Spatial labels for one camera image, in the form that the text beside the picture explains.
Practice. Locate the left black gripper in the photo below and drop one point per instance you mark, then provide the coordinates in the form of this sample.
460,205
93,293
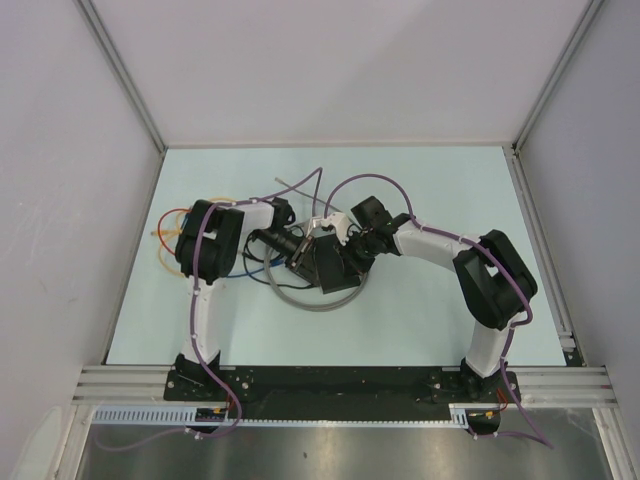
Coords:
302,261

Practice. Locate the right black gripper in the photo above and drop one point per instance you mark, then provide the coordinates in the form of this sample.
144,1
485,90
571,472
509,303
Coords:
355,267

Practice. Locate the black network switch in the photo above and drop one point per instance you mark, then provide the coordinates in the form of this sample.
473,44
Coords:
332,273

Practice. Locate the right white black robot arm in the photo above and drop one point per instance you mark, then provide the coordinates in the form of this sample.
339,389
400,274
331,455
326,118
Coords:
495,282

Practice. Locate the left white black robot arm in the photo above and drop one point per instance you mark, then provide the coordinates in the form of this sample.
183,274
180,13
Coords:
206,250

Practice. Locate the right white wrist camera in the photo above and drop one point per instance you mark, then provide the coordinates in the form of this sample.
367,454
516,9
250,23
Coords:
340,224

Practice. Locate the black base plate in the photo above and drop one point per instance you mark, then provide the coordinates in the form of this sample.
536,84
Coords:
352,394

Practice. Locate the grey slotted cable duct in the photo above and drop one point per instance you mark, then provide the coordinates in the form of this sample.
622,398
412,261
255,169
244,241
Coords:
191,416

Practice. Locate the right aluminium side rail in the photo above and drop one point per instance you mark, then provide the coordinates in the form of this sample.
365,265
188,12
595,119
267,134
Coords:
569,342

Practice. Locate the aluminium front rail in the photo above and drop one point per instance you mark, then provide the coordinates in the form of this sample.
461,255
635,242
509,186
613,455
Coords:
540,386

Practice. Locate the left aluminium corner post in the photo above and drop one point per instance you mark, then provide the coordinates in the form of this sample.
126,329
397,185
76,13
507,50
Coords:
103,39

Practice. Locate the aluminium corner post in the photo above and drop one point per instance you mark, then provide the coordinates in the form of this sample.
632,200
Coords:
577,37
103,39

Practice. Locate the right aluminium corner post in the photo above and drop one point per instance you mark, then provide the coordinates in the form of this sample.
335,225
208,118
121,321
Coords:
577,37

